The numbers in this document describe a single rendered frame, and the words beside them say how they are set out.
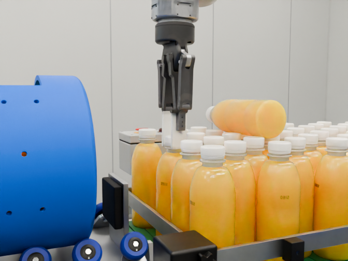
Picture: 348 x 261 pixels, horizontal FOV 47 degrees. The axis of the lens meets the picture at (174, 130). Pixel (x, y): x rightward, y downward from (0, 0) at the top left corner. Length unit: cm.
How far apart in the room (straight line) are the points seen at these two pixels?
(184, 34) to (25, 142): 35
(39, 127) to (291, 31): 471
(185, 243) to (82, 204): 15
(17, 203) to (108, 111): 319
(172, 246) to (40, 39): 312
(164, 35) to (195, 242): 37
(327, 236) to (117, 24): 329
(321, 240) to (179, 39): 42
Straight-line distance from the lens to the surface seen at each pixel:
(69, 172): 57
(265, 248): 66
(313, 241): 72
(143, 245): 67
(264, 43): 484
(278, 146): 70
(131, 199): 91
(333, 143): 79
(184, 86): 72
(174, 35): 75
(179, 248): 56
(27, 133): 57
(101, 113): 371
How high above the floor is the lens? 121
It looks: 6 degrees down
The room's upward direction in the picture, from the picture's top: straight up
